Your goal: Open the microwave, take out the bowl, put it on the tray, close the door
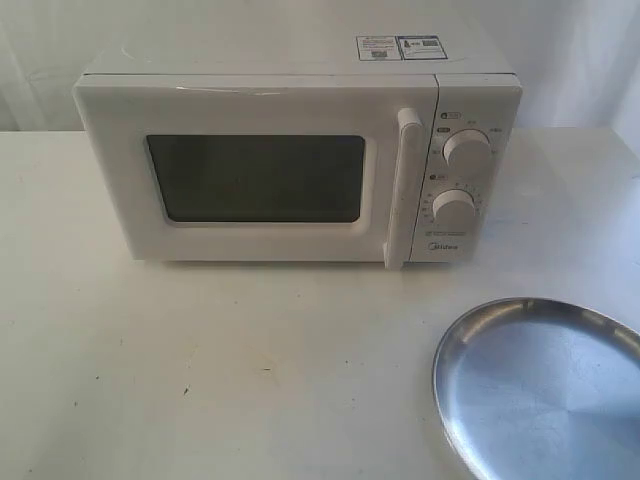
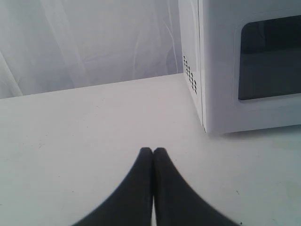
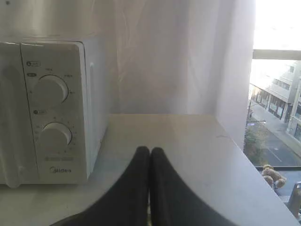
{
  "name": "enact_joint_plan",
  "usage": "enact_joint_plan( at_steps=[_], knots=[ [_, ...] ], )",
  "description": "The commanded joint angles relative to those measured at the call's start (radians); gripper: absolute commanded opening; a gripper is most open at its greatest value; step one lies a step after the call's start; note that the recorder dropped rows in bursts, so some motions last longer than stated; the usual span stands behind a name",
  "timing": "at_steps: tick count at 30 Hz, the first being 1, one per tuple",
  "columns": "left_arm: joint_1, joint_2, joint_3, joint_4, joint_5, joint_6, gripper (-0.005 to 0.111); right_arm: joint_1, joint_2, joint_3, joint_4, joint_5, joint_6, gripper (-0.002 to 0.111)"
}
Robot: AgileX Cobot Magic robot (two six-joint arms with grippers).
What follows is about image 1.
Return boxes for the lower white control knob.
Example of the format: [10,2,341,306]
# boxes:
[432,189,476,226]

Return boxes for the upper white control knob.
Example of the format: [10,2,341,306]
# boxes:
[443,129,492,170]

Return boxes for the white microwave door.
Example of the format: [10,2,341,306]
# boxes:
[74,74,439,269]

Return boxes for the blue label sticker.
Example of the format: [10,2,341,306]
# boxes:
[396,35,447,61]

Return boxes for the white control knob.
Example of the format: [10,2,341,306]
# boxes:
[443,129,492,170]
[432,189,476,226]

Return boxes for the round stainless steel tray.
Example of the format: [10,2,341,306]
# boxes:
[432,297,639,479]

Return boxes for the white label sticker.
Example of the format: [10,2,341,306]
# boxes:
[356,35,402,62]

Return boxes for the white microwave oven body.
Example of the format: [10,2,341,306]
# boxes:
[78,39,522,267]

